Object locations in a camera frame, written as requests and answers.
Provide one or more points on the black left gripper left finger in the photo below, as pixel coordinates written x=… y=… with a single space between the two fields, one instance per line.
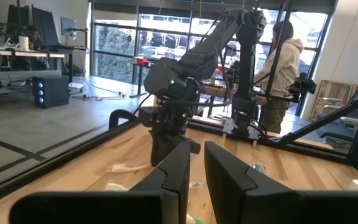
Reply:
x=154 y=205

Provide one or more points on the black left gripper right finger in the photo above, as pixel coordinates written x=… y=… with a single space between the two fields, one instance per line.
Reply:
x=244 y=202

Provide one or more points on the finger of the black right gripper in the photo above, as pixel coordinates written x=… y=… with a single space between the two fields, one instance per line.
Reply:
x=158 y=147
x=172 y=144

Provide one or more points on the small teal mouthwash bottle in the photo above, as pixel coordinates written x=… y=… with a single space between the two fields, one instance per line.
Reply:
x=259 y=168

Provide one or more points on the orange toothbrush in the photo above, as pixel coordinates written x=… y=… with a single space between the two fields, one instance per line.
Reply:
x=126 y=168

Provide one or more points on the green toothbrush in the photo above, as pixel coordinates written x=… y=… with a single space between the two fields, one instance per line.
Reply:
x=194 y=219

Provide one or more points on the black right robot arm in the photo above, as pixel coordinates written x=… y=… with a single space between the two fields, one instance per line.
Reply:
x=247 y=77

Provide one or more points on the monitor on arm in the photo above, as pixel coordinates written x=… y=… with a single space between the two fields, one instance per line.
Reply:
x=68 y=28

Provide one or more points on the black standing desk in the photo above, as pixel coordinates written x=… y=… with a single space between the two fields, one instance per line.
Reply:
x=140 y=81

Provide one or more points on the red box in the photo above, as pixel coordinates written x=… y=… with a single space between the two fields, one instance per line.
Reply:
x=142 y=61

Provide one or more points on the grey office chair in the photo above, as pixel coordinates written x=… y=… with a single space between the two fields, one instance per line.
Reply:
x=337 y=130

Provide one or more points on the black computer tower with lights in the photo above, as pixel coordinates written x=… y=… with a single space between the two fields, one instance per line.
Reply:
x=51 y=91

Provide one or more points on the person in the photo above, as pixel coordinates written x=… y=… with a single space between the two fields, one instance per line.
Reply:
x=286 y=68
x=33 y=34

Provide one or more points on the thin black rig pole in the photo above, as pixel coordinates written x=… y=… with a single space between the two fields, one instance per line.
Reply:
x=278 y=49

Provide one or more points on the wooden pallet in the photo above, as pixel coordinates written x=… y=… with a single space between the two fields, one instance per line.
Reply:
x=331 y=93

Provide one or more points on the wooden office desk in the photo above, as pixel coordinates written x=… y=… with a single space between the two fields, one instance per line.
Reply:
x=26 y=53

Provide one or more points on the white cylindrical cup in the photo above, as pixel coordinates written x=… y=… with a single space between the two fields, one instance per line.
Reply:
x=23 y=43

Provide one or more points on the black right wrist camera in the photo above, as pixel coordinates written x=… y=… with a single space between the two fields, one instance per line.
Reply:
x=149 y=116

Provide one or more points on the black diagonal frame strut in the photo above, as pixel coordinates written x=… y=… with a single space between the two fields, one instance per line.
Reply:
x=328 y=119

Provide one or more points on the black mounted camera device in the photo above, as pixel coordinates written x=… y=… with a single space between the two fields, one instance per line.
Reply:
x=303 y=86

